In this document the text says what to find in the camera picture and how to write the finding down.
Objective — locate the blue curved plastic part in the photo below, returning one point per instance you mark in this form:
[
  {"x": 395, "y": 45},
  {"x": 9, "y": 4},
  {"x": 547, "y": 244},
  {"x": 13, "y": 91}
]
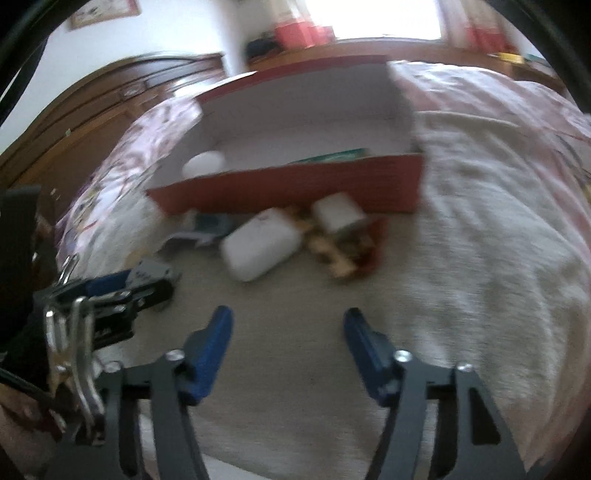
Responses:
[{"x": 207, "y": 223}]

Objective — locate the red cardboard box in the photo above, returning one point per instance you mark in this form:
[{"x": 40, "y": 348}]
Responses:
[{"x": 263, "y": 121}]

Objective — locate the green lighter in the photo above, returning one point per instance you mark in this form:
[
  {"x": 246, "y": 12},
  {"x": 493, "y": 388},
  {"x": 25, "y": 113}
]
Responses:
[{"x": 341, "y": 156}]

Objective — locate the dark wooden headboard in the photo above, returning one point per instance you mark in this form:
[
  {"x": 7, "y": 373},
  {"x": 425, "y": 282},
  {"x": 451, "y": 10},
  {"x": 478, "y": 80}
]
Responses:
[{"x": 77, "y": 131}]

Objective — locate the beige fluffy towel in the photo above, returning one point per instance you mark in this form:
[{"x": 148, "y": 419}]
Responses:
[{"x": 493, "y": 269}]

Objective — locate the white earbuds case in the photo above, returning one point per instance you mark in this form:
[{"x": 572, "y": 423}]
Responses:
[{"x": 260, "y": 244}]

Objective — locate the wooden zigzag puzzle piece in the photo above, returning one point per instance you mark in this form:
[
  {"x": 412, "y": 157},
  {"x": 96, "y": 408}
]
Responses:
[{"x": 356, "y": 255}]

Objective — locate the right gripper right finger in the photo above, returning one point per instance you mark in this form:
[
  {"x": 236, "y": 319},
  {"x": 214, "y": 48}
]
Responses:
[{"x": 373, "y": 354}]

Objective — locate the grey perforated plastic block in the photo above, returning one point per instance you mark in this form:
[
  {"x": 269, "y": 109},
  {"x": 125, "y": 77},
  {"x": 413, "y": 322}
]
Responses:
[{"x": 150, "y": 270}]

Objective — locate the pink white curtain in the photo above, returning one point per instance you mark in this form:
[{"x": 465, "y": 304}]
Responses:
[{"x": 295, "y": 27}]

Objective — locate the right pink curtain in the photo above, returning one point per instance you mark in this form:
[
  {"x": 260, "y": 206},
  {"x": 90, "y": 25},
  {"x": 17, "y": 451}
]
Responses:
[{"x": 475, "y": 26}]

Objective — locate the metal spring clamp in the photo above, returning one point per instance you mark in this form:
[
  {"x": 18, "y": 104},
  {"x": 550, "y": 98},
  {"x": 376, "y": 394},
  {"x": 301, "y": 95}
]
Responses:
[{"x": 69, "y": 340}]

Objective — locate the white cube keychain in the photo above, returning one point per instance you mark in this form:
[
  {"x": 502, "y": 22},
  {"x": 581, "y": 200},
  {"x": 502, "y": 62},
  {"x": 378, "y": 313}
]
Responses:
[{"x": 338, "y": 214}]

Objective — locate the books on cabinet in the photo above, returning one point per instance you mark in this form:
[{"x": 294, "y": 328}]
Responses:
[{"x": 519, "y": 59}]

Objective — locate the dark bag on cabinet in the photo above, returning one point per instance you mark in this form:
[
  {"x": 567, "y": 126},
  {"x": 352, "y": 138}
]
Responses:
[{"x": 262, "y": 47}]

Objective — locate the white round container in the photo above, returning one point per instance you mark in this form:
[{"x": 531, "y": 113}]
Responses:
[{"x": 203, "y": 164}]

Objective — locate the lavender curved plastic part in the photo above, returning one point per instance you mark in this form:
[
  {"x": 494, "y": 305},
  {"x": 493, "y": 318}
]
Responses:
[{"x": 195, "y": 238}]

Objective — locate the operator hand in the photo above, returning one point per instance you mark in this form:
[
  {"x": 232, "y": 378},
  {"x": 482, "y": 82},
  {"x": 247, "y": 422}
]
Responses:
[{"x": 21, "y": 414}]

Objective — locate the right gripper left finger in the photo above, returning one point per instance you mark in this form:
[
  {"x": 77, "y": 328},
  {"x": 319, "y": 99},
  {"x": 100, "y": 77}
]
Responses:
[{"x": 204, "y": 351}]

